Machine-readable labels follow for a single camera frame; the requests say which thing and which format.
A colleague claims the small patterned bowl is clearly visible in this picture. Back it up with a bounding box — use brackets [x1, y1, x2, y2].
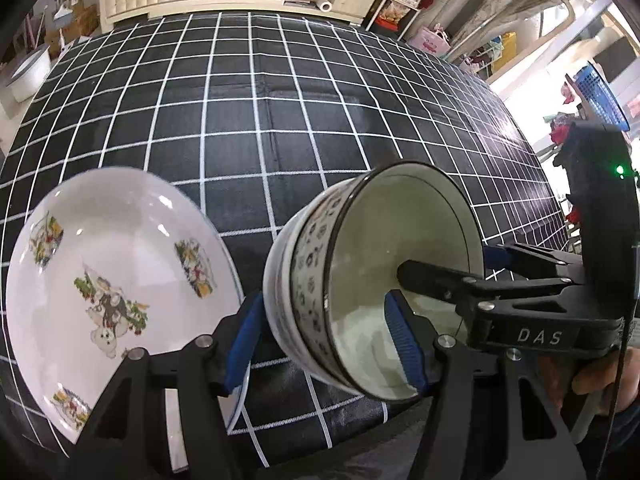
[286, 160, 484, 401]

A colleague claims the blue plastic basket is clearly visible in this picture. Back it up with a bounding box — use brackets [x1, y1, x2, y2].
[568, 62, 630, 132]

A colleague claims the white plastic bin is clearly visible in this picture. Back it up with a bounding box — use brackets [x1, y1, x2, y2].
[8, 44, 51, 103]

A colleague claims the black white grid tablecloth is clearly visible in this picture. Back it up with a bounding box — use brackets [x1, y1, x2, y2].
[0, 11, 582, 468]

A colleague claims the right hand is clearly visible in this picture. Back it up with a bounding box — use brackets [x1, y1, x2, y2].
[538, 348, 639, 414]

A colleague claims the plain white bowl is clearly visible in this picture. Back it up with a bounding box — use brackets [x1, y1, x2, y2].
[262, 206, 356, 393]

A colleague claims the pink bag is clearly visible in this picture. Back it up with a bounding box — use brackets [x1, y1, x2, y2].
[408, 24, 450, 56]

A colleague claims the white paper roll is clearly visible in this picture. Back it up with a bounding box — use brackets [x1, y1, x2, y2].
[311, 0, 333, 13]

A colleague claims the white plate cartoon print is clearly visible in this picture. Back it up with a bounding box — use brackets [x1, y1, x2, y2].
[6, 167, 243, 441]

